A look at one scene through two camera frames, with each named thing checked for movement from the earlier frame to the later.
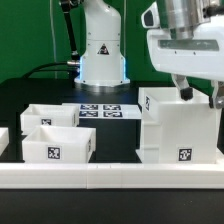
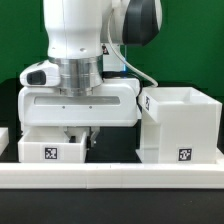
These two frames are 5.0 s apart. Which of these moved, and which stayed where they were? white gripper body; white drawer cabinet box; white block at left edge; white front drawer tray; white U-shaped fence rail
Moved: white gripper body
Stayed: white U-shaped fence rail; white drawer cabinet box; white front drawer tray; white block at left edge
